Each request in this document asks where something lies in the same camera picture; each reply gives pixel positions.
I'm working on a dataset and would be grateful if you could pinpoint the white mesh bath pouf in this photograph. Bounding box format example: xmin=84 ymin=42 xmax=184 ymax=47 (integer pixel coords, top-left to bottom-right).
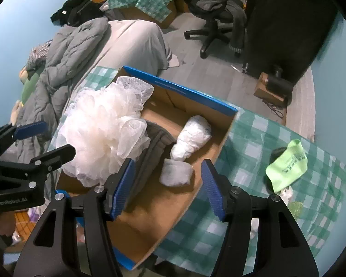
xmin=55 ymin=76 xmax=154 ymax=187

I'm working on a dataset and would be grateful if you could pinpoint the grey knitted sock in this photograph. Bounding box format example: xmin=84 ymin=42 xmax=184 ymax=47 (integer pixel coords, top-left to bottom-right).
xmin=125 ymin=121 xmax=176 ymax=207

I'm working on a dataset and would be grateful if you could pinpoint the small white soft bundle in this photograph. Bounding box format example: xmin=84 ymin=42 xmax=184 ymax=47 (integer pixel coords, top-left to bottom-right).
xmin=159 ymin=159 xmax=194 ymax=187

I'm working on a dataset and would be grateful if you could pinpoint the white wrapped soft bundle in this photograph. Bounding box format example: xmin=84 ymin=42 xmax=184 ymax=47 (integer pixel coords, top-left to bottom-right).
xmin=170 ymin=115 xmax=212 ymax=161

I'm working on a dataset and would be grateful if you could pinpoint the person's left hand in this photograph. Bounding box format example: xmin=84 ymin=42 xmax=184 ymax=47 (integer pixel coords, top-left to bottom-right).
xmin=0 ymin=211 xmax=16 ymax=236

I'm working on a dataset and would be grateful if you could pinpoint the green sparkly sponge cloth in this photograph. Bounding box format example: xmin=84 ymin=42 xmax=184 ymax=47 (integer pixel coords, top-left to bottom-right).
xmin=287 ymin=201 xmax=303 ymax=220

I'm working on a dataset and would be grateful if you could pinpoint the crumpled white patterned bag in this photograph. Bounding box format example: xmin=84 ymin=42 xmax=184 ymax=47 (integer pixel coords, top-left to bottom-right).
xmin=278 ymin=186 xmax=294 ymax=206

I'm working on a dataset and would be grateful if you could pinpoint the light green printed cloth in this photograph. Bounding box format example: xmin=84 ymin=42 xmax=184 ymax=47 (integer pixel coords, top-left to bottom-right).
xmin=265 ymin=139 xmax=308 ymax=193

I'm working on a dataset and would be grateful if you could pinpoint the small brown cardboard box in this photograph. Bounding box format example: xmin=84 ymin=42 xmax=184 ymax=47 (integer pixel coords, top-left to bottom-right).
xmin=254 ymin=72 xmax=286 ymax=107

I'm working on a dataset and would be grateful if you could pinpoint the beige bed sheet mattress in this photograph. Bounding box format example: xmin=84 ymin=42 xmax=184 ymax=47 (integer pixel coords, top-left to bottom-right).
xmin=72 ymin=19 xmax=174 ymax=99

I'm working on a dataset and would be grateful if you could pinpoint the black clothes pile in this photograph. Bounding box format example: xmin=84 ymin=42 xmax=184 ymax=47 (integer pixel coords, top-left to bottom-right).
xmin=50 ymin=0 xmax=104 ymax=27

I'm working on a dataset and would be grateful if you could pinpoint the black cylinder on box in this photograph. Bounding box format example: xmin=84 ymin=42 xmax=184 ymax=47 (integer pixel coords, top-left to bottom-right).
xmin=265 ymin=65 xmax=294 ymax=98

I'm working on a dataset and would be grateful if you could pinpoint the large black cabinet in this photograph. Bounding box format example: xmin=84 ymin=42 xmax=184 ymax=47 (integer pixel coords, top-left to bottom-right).
xmin=243 ymin=0 xmax=337 ymax=84

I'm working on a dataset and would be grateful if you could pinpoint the black office chair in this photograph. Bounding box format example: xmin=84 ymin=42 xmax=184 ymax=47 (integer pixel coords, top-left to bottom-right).
xmin=184 ymin=0 xmax=247 ymax=59

